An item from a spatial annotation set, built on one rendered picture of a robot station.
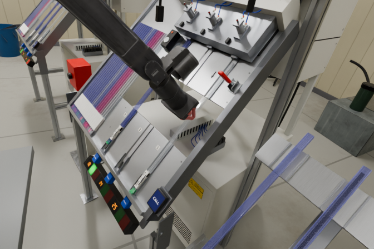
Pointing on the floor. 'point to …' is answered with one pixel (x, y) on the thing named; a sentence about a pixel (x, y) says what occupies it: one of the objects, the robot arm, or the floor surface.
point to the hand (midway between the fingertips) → (191, 115)
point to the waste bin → (9, 41)
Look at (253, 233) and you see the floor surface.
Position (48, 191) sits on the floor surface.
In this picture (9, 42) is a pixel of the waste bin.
